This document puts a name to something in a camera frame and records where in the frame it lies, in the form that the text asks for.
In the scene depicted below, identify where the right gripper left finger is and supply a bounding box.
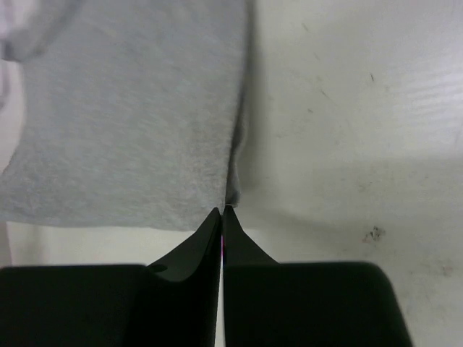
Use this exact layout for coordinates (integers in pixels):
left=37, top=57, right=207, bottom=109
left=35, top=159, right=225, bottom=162
left=147, top=207, right=221, bottom=346

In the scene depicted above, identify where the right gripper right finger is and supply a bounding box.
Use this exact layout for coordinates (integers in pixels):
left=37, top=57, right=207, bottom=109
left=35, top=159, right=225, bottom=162
left=222, top=205, right=278, bottom=346

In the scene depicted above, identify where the grey tank top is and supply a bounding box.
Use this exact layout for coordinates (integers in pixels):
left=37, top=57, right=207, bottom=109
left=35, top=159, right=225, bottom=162
left=1, top=1, right=251, bottom=231

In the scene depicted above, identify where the folded white tank top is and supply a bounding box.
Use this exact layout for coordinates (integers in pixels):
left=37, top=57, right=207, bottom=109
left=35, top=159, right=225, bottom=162
left=1, top=1, right=41, bottom=109

